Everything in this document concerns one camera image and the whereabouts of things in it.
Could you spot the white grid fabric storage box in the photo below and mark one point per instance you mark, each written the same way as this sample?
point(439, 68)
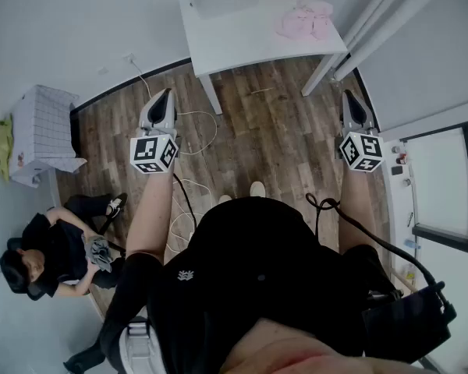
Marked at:
point(43, 127)

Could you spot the person's left forearm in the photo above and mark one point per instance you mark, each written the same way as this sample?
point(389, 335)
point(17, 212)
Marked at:
point(150, 216)

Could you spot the white table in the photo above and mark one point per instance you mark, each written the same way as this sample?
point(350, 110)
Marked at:
point(257, 41)

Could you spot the person's shoe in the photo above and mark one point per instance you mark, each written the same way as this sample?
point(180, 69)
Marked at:
point(258, 189)
point(225, 199)

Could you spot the grey cloth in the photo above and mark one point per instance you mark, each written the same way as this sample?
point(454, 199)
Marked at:
point(98, 253)

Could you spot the yellow-green clothes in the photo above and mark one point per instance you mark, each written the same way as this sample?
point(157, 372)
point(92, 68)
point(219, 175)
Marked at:
point(4, 146)

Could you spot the person's right shoe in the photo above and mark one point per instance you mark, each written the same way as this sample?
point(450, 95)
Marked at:
point(258, 189)

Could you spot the person's black shirt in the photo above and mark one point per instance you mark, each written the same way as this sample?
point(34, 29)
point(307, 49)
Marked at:
point(257, 267)

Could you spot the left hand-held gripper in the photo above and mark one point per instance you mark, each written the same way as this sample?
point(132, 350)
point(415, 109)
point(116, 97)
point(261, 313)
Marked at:
point(154, 152)

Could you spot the thin white pipe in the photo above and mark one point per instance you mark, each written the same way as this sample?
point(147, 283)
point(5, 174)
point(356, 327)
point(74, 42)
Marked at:
point(378, 14)
point(368, 8)

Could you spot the white wall socket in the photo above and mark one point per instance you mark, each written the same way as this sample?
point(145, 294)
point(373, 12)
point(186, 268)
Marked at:
point(130, 58)

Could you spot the white window sill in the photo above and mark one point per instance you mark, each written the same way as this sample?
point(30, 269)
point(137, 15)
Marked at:
point(399, 209)

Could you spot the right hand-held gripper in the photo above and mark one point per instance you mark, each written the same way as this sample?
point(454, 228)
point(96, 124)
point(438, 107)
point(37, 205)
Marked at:
point(360, 152)

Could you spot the small red object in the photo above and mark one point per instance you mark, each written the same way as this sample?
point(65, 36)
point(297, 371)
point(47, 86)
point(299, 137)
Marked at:
point(402, 158)

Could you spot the thick white pipe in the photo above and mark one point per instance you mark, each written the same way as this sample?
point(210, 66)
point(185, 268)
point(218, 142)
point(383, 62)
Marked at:
point(398, 25)

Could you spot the person's head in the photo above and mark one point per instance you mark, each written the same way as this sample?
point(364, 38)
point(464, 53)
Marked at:
point(316, 353)

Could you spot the black battery pack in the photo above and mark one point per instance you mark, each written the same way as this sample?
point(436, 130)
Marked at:
point(409, 325)

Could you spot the small black object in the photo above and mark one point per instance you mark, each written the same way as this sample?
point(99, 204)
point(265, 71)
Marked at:
point(396, 170)

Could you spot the pink clothes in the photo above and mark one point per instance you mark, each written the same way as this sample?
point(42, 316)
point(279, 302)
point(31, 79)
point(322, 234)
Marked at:
point(302, 22)

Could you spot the person's right forearm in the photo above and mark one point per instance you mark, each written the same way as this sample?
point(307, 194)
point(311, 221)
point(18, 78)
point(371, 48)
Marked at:
point(359, 209)

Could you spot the person's left shoe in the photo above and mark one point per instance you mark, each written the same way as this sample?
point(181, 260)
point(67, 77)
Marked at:
point(225, 199)

